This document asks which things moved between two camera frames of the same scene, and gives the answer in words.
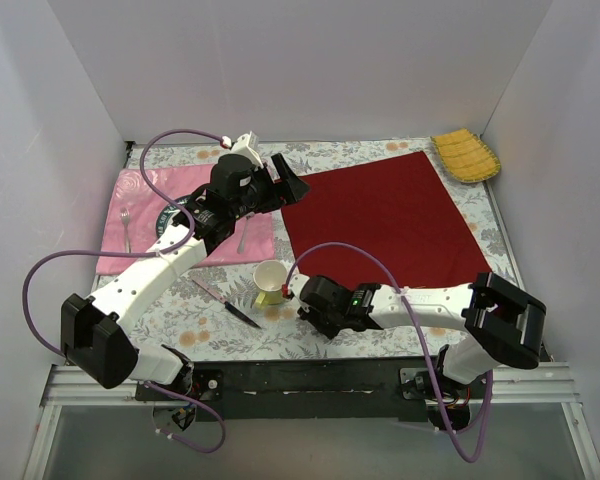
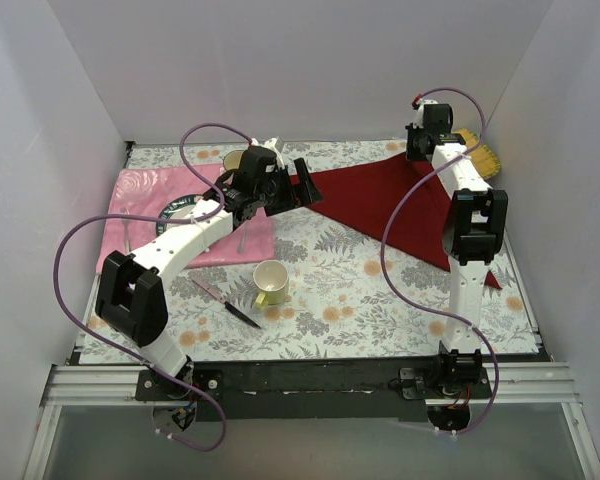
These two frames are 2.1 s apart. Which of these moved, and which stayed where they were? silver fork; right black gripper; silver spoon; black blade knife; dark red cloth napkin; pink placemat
Moved: right black gripper; dark red cloth napkin
Stayed: pink placemat; silver spoon; black blade knife; silver fork
